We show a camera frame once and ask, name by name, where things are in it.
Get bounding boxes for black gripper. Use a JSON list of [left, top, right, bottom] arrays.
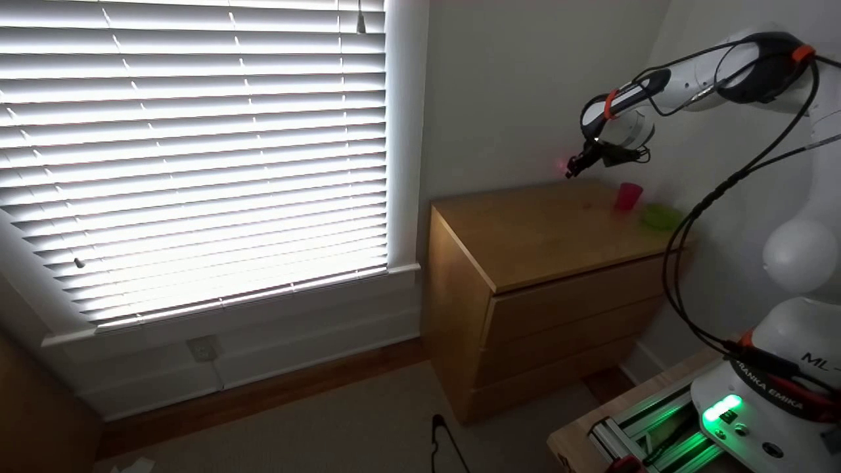
[[566, 128, 651, 182]]

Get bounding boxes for red plastic cup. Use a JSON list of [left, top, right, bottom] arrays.
[[611, 182, 647, 215]]

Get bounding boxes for green plastic bowl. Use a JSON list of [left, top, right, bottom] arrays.
[[640, 203, 687, 237]]

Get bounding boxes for wooden dresser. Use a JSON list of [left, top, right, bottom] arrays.
[[420, 177, 699, 425]]

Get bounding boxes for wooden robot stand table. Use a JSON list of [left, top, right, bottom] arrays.
[[546, 344, 841, 473]]

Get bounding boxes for green lit metal rails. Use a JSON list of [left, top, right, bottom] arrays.
[[587, 383, 730, 473]]

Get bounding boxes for white window blinds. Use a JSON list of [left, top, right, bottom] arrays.
[[0, 0, 392, 325]]

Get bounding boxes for dark brown furniture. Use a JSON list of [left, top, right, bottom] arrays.
[[0, 325, 105, 473]]

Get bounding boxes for white window frame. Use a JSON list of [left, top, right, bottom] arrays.
[[0, 0, 435, 349]]

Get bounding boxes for black floor cable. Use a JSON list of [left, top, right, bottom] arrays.
[[427, 413, 471, 473]]

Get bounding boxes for white wall outlet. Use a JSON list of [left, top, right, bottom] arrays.
[[185, 334, 224, 366]]

